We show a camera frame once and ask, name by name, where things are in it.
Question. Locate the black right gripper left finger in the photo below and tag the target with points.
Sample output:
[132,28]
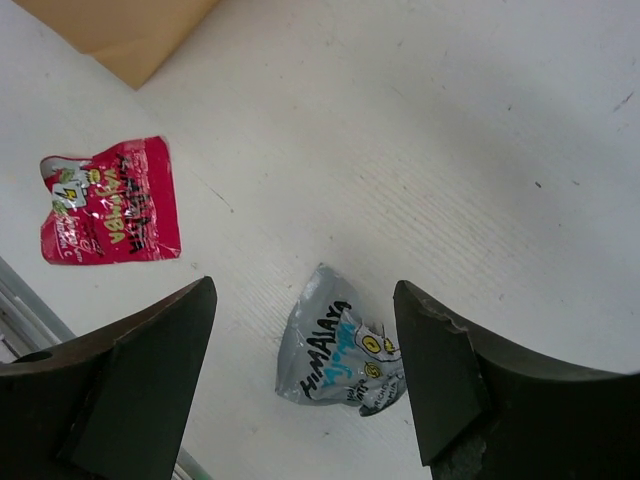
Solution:
[125,390]

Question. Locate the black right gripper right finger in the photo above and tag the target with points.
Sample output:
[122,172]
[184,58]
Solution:
[485,407]

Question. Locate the brown paper bag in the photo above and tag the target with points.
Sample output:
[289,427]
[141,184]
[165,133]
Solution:
[130,38]

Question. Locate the silver blue snack packet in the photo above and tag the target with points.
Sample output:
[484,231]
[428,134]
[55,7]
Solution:
[328,355]

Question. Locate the pink candy packet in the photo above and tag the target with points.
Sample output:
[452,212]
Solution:
[114,207]

